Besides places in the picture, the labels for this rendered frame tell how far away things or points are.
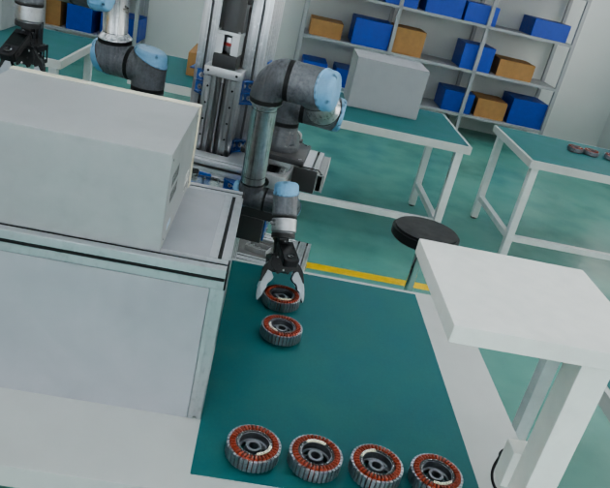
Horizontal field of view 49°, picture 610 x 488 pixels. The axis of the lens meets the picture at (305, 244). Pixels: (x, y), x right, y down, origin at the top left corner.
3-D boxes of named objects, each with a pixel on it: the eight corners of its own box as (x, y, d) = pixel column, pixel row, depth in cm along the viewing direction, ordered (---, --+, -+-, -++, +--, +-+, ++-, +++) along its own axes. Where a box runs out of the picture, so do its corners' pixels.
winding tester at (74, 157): (10, 149, 162) (13, 65, 153) (190, 185, 166) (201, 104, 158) (-71, 209, 126) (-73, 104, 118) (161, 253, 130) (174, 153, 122)
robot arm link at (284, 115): (270, 111, 242) (278, 74, 236) (306, 121, 241) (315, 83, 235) (262, 118, 231) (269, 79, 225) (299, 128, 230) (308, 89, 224)
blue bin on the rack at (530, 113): (496, 113, 828) (503, 90, 816) (528, 121, 832) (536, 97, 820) (505, 122, 790) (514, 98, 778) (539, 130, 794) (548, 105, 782)
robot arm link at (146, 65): (155, 93, 231) (160, 53, 226) (120, 82, 233) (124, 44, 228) (170, 88, 242) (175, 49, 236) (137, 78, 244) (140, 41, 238)
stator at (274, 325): (288, 321, 188) (289, 311, 186) (307, 345, 180) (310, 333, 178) (252, 326, 182) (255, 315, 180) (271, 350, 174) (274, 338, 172)
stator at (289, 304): (258, 292, 200) (259, 282, 198) (293, 294, 203) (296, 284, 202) (264, 313, 190) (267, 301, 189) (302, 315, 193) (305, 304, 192)
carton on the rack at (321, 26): (308, 29, 784) (311, 14, 777) (338, 35, 787) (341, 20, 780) (309, 33, 747) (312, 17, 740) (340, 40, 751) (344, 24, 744)
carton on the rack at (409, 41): (384, 45, 793) (391, 21, 781) (414, 52, 796) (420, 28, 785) (389, 51, 756) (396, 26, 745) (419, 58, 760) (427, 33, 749)
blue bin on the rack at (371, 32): (347, 38, 788) (352, 13, 776) (381, 45, 793) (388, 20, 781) (350, 43, 750) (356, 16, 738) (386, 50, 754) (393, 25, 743)
